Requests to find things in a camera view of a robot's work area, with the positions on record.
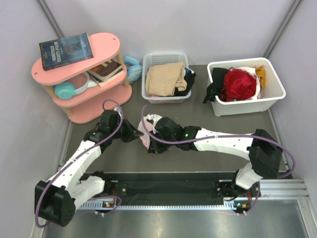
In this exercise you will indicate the black garment in basket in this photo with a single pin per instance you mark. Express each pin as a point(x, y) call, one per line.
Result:
point(189, 77)

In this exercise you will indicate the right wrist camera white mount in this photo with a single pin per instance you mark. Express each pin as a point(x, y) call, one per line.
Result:
point(150, 121)

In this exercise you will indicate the white garment in bin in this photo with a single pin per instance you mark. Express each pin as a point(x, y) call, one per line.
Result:
point(252, 72)

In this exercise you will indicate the teal white headphones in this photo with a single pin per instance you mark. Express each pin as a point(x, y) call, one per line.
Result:
point(66, 90)

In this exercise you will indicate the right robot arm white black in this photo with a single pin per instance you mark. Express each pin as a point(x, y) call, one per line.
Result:
point(258, 148)

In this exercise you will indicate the pink three-tier shelf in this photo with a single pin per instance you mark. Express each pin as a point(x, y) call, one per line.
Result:
point(90, 104)

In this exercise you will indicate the black bra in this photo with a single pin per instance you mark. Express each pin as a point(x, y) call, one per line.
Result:
point(217, 85)

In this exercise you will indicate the beige folded garment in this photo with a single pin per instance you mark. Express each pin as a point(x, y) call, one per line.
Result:
point(162, 79)

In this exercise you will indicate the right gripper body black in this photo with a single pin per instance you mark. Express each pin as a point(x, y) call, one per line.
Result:
point(160, 147)

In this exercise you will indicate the white plastic bin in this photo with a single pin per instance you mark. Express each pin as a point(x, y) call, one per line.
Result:
point(272, 92)

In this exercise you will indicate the grey perforated plastic basket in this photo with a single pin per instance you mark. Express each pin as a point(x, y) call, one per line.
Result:
point(159, 58)

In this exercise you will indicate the dark blue hardcover book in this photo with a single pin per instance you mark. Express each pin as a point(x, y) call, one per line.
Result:
point(64, 51)

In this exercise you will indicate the red lace bra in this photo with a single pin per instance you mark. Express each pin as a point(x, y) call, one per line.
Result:
point(238, 85)

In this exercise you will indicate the mustard yellow garment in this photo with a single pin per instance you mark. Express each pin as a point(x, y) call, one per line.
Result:
point(260, 72)

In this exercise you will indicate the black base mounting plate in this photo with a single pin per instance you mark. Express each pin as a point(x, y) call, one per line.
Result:
point(170, 189)

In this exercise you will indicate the aluminium rail with cable duct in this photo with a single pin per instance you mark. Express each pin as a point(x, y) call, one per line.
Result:
point(284, 189)

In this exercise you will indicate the light blue headphones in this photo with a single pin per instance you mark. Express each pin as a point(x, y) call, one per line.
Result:
point(134, 69)

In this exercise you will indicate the brown book on shelf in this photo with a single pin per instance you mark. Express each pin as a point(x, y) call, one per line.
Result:
point(106, 72)

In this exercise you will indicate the pink white mesh laundry bag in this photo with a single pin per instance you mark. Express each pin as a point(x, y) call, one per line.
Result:
point(145, 138)

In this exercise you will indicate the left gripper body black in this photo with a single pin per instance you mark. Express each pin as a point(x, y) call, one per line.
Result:
point(126, 133)

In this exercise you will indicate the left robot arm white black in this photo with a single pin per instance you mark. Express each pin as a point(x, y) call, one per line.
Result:
point(58, 198)

